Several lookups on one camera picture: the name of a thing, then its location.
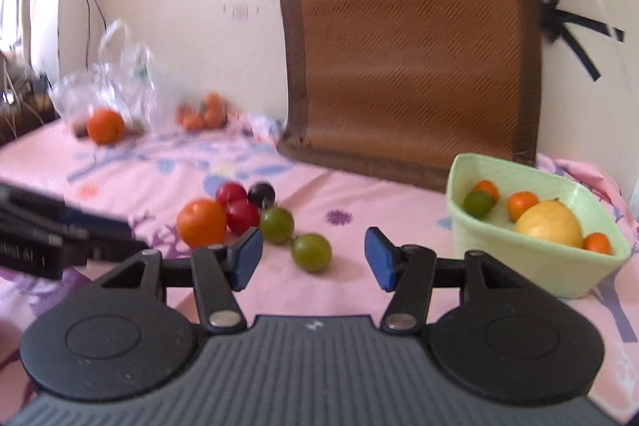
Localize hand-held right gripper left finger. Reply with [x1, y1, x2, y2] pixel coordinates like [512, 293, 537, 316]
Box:
[102, 227, 264, 335]

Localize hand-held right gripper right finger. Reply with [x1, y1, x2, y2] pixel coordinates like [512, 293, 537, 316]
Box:
[364, 227, 532, 336]

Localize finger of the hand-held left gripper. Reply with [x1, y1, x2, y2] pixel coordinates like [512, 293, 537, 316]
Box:
[0, 183, 133, 237]
[47, 226, 151, 268]

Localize green plum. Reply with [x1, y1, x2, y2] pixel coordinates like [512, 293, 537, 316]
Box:
[292, 233, 333, 273]
[259, 206, 295, 244]
[462, 190, 495, 220]

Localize light green plastic bowl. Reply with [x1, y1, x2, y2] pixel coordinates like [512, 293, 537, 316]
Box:
[446, 153, 632, 300]

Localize red plum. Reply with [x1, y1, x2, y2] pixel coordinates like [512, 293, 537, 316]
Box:
[216, 182, 249, 207]
[226, 200, 261, 236]

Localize large orange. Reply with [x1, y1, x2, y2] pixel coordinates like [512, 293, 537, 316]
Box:
[87, 109, 126, 145]
[176, 199, 228, 249]

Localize dark purple plum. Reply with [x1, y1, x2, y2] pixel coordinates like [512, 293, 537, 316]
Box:
[248, 181, 277, 208]

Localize dark clutter pile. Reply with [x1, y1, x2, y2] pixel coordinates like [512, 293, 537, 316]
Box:
[0, 49, 58, 146]

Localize crumpled white wrapper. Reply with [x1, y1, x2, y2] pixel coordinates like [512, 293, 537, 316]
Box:
[247, 113, 285, 142]

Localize clear plastic bag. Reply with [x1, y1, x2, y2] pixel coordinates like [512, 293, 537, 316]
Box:
[49, 19, 168, 140]

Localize yellow lemon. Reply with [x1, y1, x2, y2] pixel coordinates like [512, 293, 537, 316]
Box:
[514, 200, 584, 250]

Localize brown woven seat mat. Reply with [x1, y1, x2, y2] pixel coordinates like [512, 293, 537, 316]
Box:
[276, 0, 546, 193]

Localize black strap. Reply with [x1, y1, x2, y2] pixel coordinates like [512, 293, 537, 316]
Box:
[538, 0, 626, 82]

